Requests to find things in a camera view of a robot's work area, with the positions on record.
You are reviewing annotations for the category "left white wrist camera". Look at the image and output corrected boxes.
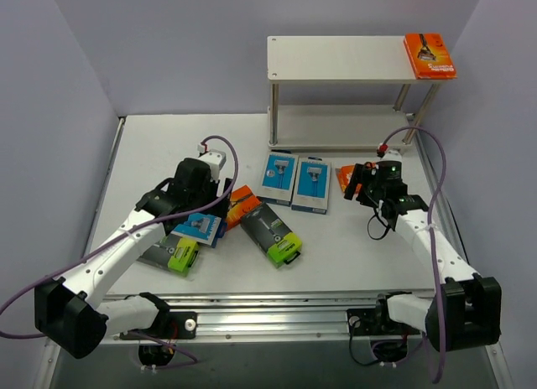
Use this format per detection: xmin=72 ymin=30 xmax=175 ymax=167
xmin=197 ymin=143 xmax=227 ymax=182

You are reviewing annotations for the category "orange razor box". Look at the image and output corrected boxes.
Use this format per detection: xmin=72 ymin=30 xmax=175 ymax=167
xmin=404 ymin=33 xmax=457 ymax=80
xmin=226 ymin=185 xmax=261 ymax=230
xmin=335 ymin=165 xmax=354 ymax=192

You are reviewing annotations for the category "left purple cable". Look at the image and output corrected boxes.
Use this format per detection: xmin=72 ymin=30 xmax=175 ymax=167
xmin=0 ymin=135 xmax=240 ymax=340

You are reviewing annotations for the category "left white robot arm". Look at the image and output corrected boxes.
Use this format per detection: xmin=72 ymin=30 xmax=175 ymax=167
xmin=34 ymin=150 xmax=226 ymax=359

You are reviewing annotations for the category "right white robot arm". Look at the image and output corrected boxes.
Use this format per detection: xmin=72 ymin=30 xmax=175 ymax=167
xmin=344 ymin=160 xmax=502 ymax=351

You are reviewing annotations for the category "blue razor box middle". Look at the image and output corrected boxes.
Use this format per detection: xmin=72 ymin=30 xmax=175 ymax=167
xmin=256 ymin=151 xmax=299 ymax=206

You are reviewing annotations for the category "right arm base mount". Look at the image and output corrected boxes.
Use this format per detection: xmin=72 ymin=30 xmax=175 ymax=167
xmin=346 ymin=308 xmax=422 ymax=369

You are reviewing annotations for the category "blue razor box right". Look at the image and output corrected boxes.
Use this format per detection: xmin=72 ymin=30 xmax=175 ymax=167
xmin=291 ymin=158 xmax=331 ymax=215

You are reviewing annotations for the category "blue razor box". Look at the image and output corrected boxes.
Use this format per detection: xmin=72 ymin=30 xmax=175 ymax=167
xmin=291 ymin=158 xmax=331 ymax=215
xmin=171 ymin=213 xmax=227 ymax=247
xmin=256 ymin=151 xmax=299 ymax=206

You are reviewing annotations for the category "aluminium rail frame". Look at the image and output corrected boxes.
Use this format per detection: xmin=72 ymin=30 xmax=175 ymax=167
xmin=103 ymin=299 xmax=377 ymax=340

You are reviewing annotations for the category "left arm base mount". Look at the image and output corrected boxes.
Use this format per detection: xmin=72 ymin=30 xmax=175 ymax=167
xmin=133 ymin=312 xmax=199 ymax=371

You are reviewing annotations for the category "orange razor box front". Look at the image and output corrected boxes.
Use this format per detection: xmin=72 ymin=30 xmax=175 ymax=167
xmin=404 ymin=33 xmax=457 ymax=80

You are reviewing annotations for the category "white two-tier shelf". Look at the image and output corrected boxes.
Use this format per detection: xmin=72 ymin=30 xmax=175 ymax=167
xmin=267 ymin=36 xmax=443 ymax=151

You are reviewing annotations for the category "black green razor box left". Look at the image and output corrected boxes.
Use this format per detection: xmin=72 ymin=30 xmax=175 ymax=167
xmin=138 ymin=235 xmax=199 ymax=277

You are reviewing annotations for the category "black green razor box centre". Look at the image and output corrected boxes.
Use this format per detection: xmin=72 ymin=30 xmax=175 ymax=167
xmin=241 ymin=203 xmax=302 ymax=268

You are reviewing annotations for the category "blue razor box left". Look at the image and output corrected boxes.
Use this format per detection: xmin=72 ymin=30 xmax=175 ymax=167
xmin=171 ymin=213 xmax=227 ymax=247

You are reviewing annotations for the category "black green razor box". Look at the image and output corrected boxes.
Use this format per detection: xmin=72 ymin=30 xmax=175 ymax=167
xmin=138 ymin=235 xmax=199 ymax=277
xmin=241 ymin=203 xmax=302 ymax=268

